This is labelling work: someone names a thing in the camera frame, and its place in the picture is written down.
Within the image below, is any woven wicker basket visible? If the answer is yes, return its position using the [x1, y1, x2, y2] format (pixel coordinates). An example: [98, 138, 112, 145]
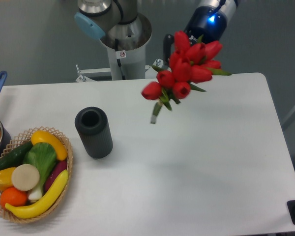
[0, 126, 73, 224]

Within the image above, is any dark grey ribbed vase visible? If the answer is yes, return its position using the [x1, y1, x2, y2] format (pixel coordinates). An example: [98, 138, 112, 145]
[75, 107, 113, 159]

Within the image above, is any green bok choy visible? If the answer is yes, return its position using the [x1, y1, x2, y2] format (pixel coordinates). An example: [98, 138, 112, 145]
[23, 143, 57, 203]

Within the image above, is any yellow squash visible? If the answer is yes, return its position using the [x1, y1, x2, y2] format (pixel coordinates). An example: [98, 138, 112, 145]
[31, 130, 68, 161]

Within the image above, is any purple sweet potato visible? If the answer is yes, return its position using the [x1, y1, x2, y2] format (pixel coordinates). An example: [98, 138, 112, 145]
[44, 160, 67, 193]

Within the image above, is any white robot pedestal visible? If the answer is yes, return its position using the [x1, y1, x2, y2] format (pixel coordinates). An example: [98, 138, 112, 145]
[100, 13, 152, 80]

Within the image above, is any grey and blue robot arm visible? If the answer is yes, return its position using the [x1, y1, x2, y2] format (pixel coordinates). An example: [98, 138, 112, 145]
[74, 0, 240, 51]

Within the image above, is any beige round disc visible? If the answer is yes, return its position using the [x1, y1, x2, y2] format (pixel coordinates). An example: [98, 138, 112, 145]
[11, 164, 40, 191]

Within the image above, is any yellow banana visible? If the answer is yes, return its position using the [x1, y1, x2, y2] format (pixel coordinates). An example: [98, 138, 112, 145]
[5, 170, 69, 219]

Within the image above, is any orange fruit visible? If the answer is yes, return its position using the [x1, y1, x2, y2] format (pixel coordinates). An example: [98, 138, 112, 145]
[0, 187, 28, 208]

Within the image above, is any green cucumber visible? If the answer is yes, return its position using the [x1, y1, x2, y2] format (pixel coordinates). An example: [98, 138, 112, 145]
[0, 142, 33, 171]

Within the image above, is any yellow bell pepper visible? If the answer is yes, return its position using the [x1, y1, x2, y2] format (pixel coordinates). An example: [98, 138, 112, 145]
[0, 167, 16, 191]

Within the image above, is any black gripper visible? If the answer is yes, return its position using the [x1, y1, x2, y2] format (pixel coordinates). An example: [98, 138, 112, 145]
[163, 5, 227, 66]

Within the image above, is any red tulip bouquet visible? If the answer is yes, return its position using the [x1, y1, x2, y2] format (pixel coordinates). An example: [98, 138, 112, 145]
[141, 31, 231, 124]

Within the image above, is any white metal base frame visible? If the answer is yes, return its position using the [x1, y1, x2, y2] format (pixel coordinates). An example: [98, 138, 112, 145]
[75, 65, 157, 83]

